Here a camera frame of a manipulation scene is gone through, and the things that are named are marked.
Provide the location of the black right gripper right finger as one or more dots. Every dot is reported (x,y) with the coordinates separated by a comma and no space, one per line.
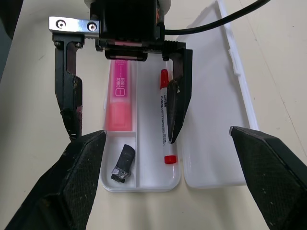
(275,179)

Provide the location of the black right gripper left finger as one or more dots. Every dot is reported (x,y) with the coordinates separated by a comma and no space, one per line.
(72,187)

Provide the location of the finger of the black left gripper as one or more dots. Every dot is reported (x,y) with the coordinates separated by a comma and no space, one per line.
(181,95)
(68,95)

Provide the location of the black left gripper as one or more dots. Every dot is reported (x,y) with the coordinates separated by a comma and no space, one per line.
(127,24)

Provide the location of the red whiteboard marker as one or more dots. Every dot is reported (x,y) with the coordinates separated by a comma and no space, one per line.
(162,112)

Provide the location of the pink highlighter pen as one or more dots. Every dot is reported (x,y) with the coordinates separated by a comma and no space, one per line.
(120,100)

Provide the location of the small black cap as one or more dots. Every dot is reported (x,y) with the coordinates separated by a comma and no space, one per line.
(124,163)

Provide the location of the white plastic pencil case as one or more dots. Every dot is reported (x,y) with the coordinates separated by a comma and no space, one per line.
(208,119)

